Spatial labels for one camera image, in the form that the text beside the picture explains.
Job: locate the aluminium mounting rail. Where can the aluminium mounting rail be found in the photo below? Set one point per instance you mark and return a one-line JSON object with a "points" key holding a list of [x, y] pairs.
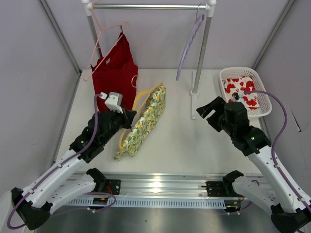
{"points": [[161, 185]]}

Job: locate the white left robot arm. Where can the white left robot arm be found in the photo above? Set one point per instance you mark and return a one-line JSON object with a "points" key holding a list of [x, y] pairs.
{"points": [[37, 202]]}

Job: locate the lemon print skirt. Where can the lemon print skirt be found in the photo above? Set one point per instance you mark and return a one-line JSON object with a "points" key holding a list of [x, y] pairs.
{"points": [[144, 122]]}

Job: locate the purple clothes hanger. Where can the purple clothes hanger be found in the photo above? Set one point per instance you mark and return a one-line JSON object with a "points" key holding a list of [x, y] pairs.
{"points": [[197, 24]]}

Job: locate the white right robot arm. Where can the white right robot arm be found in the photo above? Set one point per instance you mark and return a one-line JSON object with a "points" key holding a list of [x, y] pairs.
{"points": [[288, 206]]}

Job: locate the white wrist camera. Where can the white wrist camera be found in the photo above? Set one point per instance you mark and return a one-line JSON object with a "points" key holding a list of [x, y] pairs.
{"points": [[238, 96], [112, 101]]}

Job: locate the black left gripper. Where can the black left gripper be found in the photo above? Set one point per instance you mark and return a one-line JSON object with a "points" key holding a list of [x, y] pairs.
{"points": [[127, 116]]}

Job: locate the red garment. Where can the red garment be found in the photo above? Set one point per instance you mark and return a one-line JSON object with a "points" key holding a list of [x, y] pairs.
{"points": [[117, 72]]}

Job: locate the white plastic basket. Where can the white plastic basket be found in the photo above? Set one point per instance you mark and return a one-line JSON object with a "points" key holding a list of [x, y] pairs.
{"points": [[265, 106]]}

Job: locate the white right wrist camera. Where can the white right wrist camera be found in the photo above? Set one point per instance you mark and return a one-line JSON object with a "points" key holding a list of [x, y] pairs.
{"points": [[238, 96]]}

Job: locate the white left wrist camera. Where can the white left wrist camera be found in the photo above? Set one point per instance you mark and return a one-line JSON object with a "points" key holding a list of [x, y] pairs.
{"points": [[112, 101]]}

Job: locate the pink clothes hanger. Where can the pink clothes hanger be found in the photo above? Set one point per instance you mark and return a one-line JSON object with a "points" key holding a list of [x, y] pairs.
{"points": [[97, 31]]}

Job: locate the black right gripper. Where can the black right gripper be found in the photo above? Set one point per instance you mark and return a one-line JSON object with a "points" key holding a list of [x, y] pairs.
{"points": [[217, 105]]}

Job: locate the red poppy print cloth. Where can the red poppy print cloth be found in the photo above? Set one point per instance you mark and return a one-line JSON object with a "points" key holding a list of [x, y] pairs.
{"points": [[245, 84]]}

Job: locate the white metal clothes rack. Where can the white metal clothes rack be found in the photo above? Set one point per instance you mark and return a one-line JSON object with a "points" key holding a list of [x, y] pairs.
{"points": [[208, 8]]}

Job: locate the white slotted cable duct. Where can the white slotted cable duct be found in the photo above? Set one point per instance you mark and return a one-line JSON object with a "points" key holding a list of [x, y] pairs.
{"points": [[200, 203]]}

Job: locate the yellow clothes hanger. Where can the yellow clothes hanger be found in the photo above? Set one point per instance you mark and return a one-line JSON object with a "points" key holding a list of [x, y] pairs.
{"points": [[139, 95]]}

